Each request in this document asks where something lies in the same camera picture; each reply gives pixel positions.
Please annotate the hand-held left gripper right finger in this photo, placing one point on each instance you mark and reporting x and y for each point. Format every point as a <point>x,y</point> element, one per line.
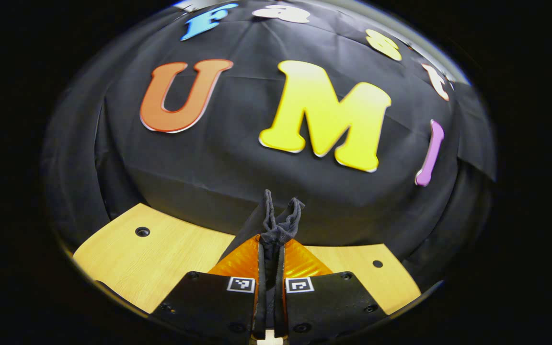
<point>333,302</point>

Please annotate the black backdrop cloth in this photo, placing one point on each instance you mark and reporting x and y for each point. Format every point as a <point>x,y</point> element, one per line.
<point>237,177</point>

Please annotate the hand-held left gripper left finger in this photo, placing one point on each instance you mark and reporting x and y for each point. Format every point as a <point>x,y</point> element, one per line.
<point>209,302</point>

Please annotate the dark grey jeans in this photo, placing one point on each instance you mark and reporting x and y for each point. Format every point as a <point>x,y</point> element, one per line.
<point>278,225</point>

